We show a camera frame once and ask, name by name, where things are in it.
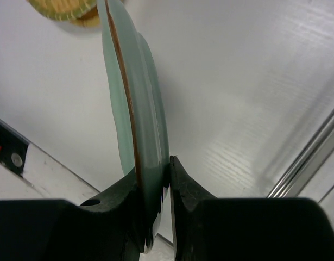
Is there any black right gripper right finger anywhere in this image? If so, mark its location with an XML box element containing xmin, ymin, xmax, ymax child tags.
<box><xmin>169</xmin><ymin>156</ymin><xmax>334</xmax><ymax>260</ymax></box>

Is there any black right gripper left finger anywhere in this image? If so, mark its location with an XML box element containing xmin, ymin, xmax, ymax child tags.
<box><xmin>0</xmin><ymin>171</ymin><xmax>144</xmax><ymax>260</ymax></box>

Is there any teal floral ceramic plate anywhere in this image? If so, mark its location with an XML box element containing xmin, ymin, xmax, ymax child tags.
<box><xmin>97</xmin><ymin>1</ymin><xmax>169</xmax><ymax>251</ymax></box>

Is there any large orange woven plate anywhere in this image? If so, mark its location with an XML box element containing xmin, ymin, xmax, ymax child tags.
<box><xmin>70</xmin><ymin>6</ymin><xmax>100</xmax><ymax>28</ymax></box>

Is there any green rimmed woven plate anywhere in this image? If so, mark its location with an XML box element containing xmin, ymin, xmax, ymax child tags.
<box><xmin>28</xmin><ymin>0</ymin><xmax>98</xmax><ymax>21</ymax></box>

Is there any metal wire dish rack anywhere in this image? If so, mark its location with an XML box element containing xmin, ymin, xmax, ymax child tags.
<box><xmin>267</xmin><ymin>108</ymin><xmax>334</xmax><ymax>198</ymax></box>

